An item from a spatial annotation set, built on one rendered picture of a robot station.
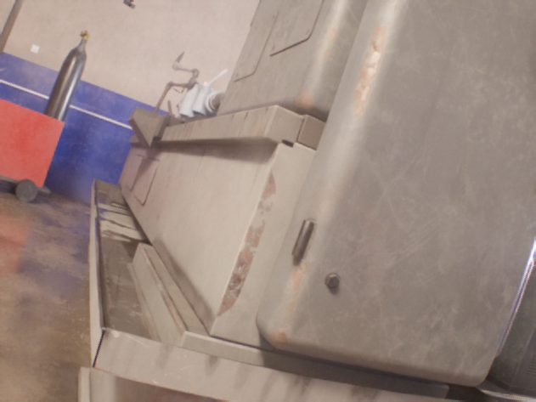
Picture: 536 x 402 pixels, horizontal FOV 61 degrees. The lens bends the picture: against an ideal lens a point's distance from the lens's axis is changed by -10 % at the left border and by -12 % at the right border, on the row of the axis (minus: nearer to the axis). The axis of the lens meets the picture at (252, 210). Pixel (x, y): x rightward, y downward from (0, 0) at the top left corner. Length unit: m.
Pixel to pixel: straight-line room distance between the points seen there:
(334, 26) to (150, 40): 5.42
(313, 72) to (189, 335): 0.44
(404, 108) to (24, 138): 4.04
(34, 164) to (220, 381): 4.00
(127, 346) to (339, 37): 0.55
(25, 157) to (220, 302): 3.91
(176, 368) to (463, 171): 0.52
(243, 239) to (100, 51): 5.45
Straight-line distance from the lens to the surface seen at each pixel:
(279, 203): 0.75
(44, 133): 4.58
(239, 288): 0.76
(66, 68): 4.74
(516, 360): 2.15
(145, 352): 0.69
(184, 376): 0.71
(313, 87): 0.78
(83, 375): 1.54
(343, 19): 0.82
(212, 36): 6.32
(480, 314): 0.89
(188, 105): 2.63
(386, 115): 0.71
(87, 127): 6.01
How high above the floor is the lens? 0.68
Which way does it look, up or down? 1 degrees down
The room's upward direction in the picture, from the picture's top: 20 degrees clockwise
